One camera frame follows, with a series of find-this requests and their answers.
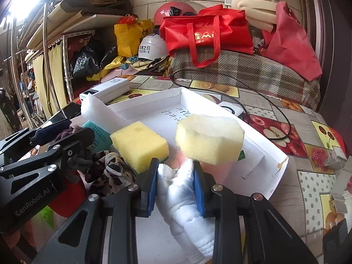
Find teal packet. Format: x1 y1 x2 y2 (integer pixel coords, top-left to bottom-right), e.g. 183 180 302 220
82 120 113 155

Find white round charger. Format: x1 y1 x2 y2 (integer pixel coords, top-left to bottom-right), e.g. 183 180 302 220
218 102 244 116

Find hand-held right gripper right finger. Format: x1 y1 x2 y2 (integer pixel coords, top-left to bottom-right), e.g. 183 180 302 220
192 161 319 264

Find red helmet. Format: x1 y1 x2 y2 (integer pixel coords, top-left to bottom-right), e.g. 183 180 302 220
153 1 197 29

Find yellow cloth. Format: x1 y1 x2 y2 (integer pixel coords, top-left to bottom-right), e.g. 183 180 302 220
86 56 130 82

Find green yellow tissue packet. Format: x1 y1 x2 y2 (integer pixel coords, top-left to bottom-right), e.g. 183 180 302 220
41 206 56 227

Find white helmet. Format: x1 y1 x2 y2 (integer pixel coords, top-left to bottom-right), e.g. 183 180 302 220
137 34 169 61

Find dark object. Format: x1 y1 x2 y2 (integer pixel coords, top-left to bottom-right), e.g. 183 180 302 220
323 218 352 264

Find red cloth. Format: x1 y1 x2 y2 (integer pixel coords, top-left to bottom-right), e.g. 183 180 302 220
48 170 89 218

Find black cable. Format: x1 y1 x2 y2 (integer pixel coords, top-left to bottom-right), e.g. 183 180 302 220
170 69 292 141

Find dark mauve knit sock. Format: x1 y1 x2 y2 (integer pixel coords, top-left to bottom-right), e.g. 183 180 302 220
56 122 94 183

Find yellow sponge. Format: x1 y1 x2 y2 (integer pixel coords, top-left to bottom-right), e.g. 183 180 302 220
110 121 170 174

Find red tote bag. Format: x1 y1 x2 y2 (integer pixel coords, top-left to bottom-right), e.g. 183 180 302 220
159 5 254 69

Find red cloth bag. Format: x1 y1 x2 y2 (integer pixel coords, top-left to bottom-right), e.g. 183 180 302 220
260 1 323 82

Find grey metal bracket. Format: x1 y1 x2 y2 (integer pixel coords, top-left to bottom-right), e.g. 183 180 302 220
324 154 348 171
330 170 352 214

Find yellow curtain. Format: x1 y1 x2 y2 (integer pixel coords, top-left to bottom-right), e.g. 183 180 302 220
31 47 72 119

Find white power bank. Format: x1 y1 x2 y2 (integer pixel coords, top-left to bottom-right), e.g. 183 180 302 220
79 78 130 105

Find white foam sheet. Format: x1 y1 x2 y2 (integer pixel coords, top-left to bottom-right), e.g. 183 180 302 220
81 93 130 136

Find black plastic bag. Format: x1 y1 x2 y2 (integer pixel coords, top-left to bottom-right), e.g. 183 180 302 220
71 44 117 78

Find red plastic object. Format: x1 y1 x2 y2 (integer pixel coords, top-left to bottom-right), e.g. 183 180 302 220
328 128 347 155

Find white cardboard box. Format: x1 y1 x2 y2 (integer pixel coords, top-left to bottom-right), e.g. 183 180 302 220
69 86 289 256

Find white sock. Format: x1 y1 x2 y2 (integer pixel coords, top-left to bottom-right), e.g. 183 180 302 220
157 159 215 259

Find brown cardboard pile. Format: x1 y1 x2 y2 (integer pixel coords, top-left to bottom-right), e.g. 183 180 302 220
60 0 133 17

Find pale yellow foam chunk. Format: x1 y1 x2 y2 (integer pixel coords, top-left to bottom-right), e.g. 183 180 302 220
175 114 245 163

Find cow print sock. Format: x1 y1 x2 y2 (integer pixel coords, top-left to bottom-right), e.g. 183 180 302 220
85 151 137 197

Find metal angle rack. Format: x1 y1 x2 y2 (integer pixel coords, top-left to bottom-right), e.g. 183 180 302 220
62 29 97 102

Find plaid blanket bundle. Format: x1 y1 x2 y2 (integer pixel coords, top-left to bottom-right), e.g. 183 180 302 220
168 49 321 111

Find red ornament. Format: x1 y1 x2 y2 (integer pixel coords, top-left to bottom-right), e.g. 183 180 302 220
117 15 138 25

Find yellow shopping bag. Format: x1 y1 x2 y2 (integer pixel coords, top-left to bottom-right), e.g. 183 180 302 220
114 19 154 57

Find beige round object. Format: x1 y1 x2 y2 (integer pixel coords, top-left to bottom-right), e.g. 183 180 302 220
190 1 207 13

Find white shelf board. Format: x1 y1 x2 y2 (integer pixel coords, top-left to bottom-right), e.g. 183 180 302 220
26 9 121 50

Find black smartphone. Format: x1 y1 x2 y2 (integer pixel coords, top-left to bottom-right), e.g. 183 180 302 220
45 102 83 127

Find metal pipe rail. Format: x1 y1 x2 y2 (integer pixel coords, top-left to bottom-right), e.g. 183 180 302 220
8 0 61 133

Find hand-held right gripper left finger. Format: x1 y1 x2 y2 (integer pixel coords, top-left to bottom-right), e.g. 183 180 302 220
31 158 160 264

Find cream foam bundle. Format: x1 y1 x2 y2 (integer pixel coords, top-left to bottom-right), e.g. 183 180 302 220
231 0 277 31

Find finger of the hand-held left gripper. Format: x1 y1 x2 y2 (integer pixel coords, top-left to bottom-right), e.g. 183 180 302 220
0 119 72 161
0 128 95 207

